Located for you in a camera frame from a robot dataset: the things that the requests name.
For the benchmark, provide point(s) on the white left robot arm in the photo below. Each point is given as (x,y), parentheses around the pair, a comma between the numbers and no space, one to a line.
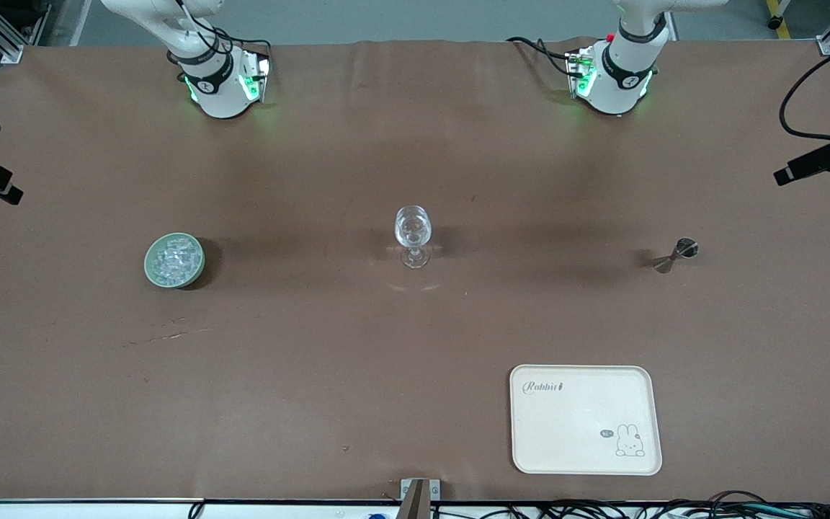
(617,86)

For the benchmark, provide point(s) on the clear ice cubes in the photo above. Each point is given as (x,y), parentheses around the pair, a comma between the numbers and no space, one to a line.
(174,258)

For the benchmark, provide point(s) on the brown table mat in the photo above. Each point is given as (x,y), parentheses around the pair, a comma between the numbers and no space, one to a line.
(314,360)

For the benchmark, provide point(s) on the clear wine glass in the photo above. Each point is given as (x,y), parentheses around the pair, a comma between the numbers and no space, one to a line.
(413,227)

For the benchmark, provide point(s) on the metal jigger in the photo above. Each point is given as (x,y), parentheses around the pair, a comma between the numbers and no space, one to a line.
(686,249)

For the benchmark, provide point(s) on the cream rabbit print tray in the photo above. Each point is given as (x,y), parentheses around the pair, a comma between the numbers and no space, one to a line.
(573,432)

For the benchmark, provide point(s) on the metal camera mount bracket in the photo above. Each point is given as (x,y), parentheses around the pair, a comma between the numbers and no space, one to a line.
(418,501)

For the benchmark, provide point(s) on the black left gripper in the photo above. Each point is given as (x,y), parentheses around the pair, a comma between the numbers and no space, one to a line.
(813,159)

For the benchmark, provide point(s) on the green round bowl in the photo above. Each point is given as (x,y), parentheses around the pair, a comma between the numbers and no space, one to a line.
(148,268)

